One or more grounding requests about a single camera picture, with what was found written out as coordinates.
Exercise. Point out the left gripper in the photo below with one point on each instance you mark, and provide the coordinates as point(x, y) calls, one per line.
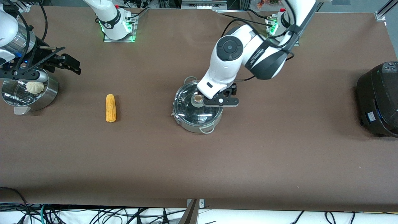
point(230, 90)

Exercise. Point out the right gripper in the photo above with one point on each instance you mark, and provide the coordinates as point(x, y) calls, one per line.
point(38, 53)

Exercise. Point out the glass pot lid with knob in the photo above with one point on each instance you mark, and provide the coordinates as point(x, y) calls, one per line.
point(192, 114)

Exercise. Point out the yellow corn cob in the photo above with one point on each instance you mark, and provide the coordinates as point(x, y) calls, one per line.
point(111, 108)

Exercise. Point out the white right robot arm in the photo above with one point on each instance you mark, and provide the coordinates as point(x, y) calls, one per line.
point(108, 15)

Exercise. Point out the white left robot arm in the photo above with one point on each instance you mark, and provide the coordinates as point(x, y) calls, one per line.
point(227, 65)

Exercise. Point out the stainless steel steamer pot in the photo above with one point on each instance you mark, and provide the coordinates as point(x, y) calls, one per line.
point(51, 93)

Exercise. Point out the steel cooking pot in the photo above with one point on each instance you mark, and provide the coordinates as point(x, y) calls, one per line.
point(189, 128)

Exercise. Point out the white steamed bun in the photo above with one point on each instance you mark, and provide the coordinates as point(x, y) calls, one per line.
point(34, 87)

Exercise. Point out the brown table cover sheet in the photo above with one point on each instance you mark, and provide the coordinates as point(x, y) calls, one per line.
point(199, 161)

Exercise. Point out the grey metal box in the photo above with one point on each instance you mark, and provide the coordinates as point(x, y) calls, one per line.
point(203, 4)

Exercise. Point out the orange patterned background object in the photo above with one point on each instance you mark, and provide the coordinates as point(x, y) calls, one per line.
point(264, 3)

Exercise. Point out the black rice cooker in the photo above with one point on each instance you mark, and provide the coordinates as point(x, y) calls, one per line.
point(379, 99)

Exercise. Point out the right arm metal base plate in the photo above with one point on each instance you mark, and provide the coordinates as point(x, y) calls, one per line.
point(119, 40)

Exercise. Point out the aluminium frame corner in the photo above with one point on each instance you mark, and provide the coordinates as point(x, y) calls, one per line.
point(23, 7)
point(380, 15)

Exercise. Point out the metal table bracket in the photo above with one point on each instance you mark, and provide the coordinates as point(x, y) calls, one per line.
point(191, 214)

